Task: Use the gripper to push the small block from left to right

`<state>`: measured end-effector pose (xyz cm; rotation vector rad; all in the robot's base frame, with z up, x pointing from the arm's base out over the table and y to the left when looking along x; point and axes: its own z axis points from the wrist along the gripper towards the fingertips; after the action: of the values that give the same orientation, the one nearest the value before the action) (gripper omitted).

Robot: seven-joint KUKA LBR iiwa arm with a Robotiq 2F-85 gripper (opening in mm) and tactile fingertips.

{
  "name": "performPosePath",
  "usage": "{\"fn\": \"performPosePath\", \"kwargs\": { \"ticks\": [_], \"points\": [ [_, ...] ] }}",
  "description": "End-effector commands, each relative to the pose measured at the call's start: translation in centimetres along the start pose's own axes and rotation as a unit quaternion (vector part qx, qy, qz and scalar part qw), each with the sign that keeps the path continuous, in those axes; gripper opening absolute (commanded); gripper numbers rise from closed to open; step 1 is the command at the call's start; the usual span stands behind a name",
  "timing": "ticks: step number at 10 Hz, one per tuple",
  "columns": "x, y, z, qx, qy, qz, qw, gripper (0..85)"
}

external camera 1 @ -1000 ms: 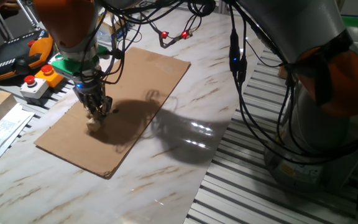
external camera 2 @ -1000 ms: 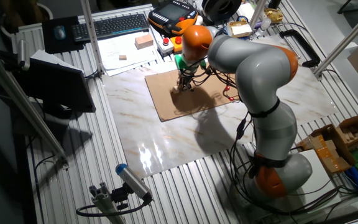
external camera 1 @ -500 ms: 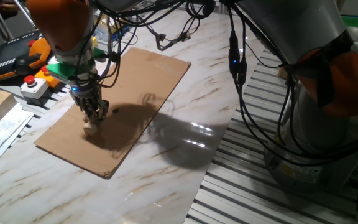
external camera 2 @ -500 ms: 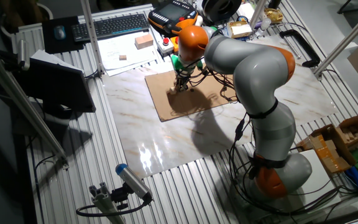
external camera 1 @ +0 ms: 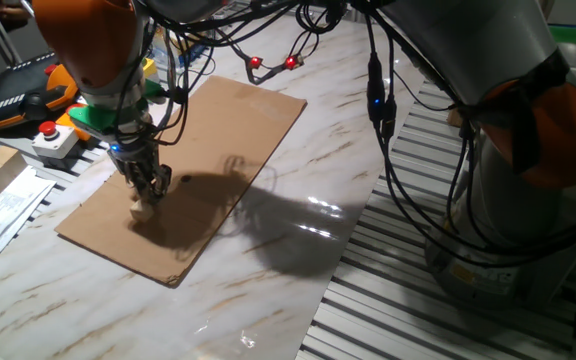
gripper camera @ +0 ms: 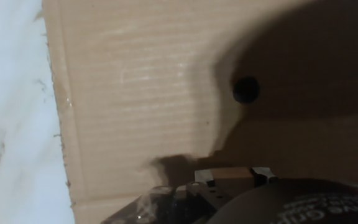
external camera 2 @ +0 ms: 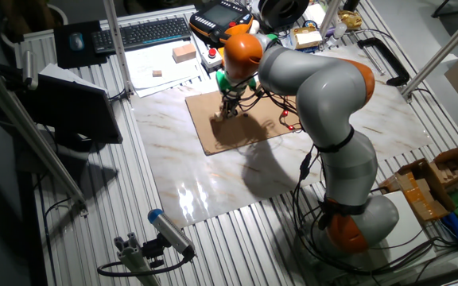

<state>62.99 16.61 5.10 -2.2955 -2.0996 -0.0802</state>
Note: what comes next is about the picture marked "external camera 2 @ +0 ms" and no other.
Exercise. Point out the slanted aluminium frame beam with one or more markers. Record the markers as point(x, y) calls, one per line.
point(26, 131)

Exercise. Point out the black mouse pad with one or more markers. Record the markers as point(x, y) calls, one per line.
point(66, 57)

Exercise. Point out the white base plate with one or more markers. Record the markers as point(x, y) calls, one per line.
point(412, 226)

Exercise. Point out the white marble pattern mat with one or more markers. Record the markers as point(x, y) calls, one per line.
point(213, 178)

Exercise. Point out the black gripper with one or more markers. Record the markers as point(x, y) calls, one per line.
point(233, 100)

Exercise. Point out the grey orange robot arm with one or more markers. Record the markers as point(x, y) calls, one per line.
point(324, 91)

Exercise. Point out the small wooden cube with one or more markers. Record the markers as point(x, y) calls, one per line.
point(157, 73)
point(218, 116)

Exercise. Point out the yellow box green mushroom button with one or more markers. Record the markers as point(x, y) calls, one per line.
point(272, 37)

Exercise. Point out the black orange teach pendant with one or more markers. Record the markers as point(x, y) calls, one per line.
point(217, 18)

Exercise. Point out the flattened taped cardboard pieces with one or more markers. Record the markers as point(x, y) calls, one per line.
point(420, 198)

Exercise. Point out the black keyboard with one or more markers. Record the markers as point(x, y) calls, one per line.
point(141, 33)

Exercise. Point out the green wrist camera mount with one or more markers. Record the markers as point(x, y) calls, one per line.
point(222, 81)

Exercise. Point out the gold foil bag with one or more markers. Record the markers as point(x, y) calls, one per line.
point(350, 20)

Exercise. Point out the white paper sheet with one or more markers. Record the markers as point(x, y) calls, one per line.
point(62, 75)

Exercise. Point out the black round spool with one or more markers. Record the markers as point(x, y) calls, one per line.
point(284, 12)

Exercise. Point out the slanted silver pole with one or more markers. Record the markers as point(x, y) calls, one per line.
point(443, 51)

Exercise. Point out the open cardboard box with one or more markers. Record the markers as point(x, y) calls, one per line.
point(451, 163)

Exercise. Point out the silver camera blue cap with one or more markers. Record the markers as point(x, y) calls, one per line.
point(171, 232)

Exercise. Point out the short aluminium profile stand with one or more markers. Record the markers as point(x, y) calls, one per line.
point(133, 258)

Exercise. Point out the grey computer mouse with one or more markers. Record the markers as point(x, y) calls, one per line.
point(76, 41)

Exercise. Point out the white carton box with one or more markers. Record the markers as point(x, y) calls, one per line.
point(315, 14)

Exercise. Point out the black monitor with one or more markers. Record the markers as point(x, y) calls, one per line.
point(74, 111)

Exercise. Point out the printed paper stack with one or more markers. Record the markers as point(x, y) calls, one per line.
point(153, 59)

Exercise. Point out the brown cardboard sheet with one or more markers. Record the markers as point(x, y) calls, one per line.
point(209, 139)

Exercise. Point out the large wooden block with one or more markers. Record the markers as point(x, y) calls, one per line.
point(184, 52)

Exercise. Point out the white box red emergency button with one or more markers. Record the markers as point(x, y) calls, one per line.
point(212, 59)

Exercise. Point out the upright aluminium profile post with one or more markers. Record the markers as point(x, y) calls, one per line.
point(117, 47)

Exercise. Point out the small white bottle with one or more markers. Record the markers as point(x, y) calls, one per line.
point(339, 30)

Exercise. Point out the silver upright pole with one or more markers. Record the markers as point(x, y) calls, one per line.
point(330, 16)

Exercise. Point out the small tan cardboard box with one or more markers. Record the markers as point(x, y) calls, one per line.
point(306, 37)

